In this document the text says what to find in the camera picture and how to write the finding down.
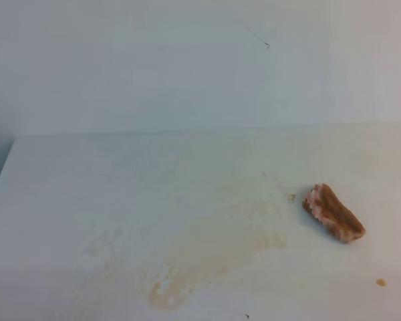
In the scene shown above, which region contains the pink coffee-stained rag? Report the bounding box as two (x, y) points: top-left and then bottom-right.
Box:
(302, 184), (366, 244)

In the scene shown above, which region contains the large brown coffee puddle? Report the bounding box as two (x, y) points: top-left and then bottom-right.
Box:
(146, 198), (292, 311)

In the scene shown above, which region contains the small coffee drop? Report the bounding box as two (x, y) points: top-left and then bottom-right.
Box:
(376, 278), (386, 287)

